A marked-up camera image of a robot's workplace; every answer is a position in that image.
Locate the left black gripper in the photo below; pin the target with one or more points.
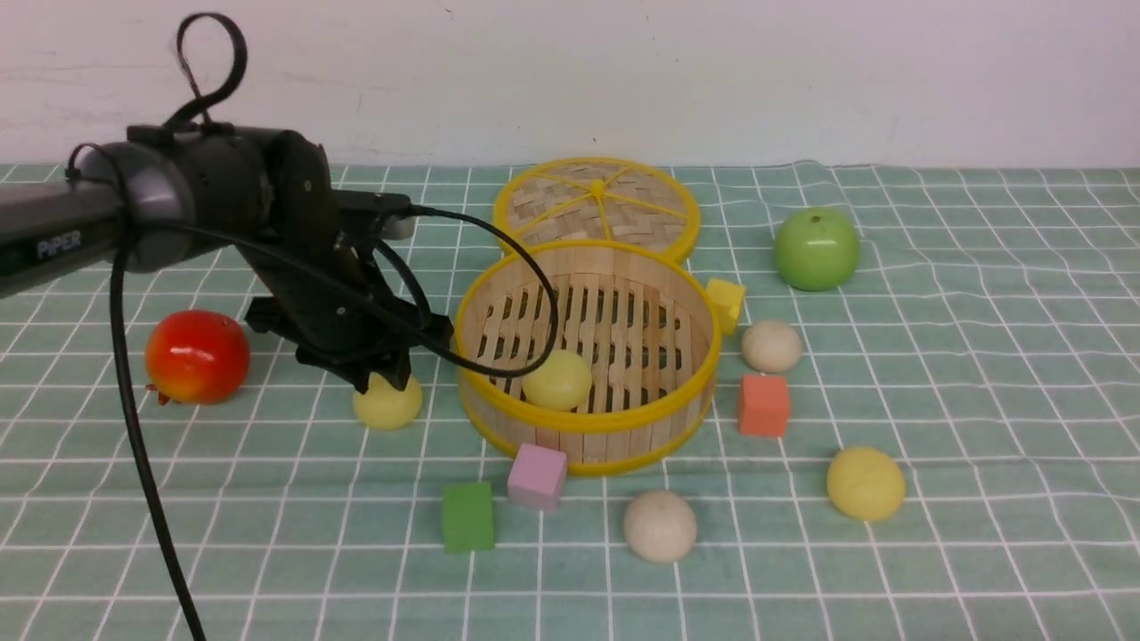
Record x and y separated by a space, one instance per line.
330 331

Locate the green apple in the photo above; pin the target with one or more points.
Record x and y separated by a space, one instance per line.
817 249

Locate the pink foam cube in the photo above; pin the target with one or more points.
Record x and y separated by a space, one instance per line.
537 477

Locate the red pomegranate fruit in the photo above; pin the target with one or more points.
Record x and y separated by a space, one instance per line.
196 357

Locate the bamboo steamer tray yellow rim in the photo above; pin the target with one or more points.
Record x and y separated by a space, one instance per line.
646 327

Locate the white bun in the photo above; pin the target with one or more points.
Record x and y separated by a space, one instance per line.
660 527
771 346

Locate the orange foam cube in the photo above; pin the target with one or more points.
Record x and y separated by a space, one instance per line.
764 406

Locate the green foam cube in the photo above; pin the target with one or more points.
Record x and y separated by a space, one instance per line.
468 517

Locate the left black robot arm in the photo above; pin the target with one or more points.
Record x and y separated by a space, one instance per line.
266 192

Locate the yellow bun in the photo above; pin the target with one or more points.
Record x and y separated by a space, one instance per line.
865 484
383 407
562 383

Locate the white bun front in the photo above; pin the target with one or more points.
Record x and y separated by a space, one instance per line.
660 527

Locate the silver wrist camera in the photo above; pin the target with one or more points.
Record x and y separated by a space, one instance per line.
392 223

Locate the woven bamboo steamer lid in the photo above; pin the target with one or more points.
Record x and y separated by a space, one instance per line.
600 198

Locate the green checkered tablecloth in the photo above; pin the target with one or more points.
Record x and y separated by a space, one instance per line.
988 343

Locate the yellow foam cube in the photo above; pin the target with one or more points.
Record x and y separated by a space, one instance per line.
728 300

